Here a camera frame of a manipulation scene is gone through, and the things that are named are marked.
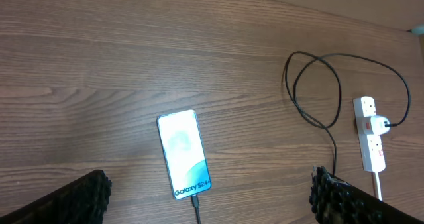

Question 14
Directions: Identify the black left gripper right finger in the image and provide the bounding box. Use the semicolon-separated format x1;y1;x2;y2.
309;166;423;224

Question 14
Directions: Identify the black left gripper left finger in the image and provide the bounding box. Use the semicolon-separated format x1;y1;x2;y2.
1;170;112;224

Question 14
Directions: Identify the Samsung Galaxy smartphone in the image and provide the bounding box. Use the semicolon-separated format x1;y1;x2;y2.
157;109;212;200

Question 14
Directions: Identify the white charger plug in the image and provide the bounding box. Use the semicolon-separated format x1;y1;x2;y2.
359;115;390;135

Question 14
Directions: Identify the white power strip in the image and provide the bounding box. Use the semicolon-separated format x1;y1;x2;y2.
353;96;386;173

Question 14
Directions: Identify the white power strip cord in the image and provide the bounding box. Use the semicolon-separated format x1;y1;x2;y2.
371;170;383;201

